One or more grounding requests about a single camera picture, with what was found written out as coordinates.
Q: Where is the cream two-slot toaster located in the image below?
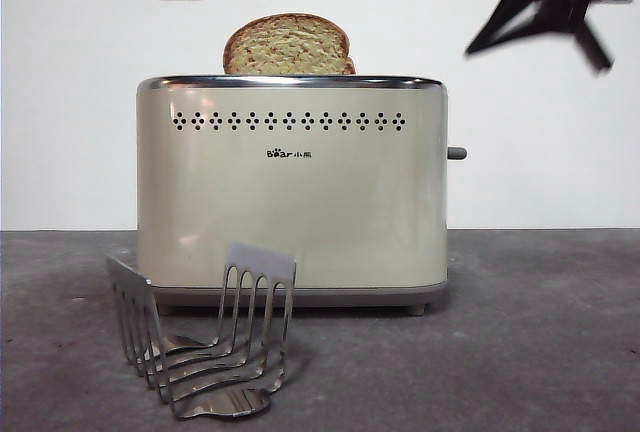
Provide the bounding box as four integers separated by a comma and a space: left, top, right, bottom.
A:
135, 74, 450, 317

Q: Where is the brown toast bread slice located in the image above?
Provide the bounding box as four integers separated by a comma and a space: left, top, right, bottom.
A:
222, 14, 357, 77

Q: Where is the stainless steel bread rack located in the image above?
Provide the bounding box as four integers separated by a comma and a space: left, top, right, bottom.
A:
104, 242, 298, 422

